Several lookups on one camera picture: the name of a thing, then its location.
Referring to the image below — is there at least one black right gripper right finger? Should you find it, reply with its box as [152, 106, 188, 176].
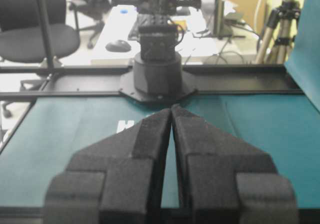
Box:
[171, 105, 299, 223]

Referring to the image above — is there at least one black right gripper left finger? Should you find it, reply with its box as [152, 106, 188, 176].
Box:
[44, 109, 171, 223]

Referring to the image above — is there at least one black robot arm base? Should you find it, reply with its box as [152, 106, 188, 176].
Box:
[119, 14, 197, 103]

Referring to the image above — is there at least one teal table mat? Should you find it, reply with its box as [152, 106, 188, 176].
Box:
[0, 0, 320, 208]

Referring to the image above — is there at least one white desk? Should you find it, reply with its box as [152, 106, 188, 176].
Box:
[91, 5, 221, 66]

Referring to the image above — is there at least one black computer mouse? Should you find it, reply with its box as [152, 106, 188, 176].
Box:
[105, 40, 132, 53]

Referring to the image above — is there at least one black office chair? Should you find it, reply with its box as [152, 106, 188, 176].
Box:
[0, 0, 80, 63]
[69, 0, 112, 49]

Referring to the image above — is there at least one cardboard box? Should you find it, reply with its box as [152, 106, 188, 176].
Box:
[229, 0, 267, 32]

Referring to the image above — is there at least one black aluminium frame rail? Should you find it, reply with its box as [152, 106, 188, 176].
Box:
[0, 65, 302, 103]

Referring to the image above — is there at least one black vertical frame post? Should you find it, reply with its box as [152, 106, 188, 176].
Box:
[35, 0, 57, 71]

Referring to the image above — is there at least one beige camera tripod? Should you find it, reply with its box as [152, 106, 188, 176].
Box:
[254, 0, 301, 65]

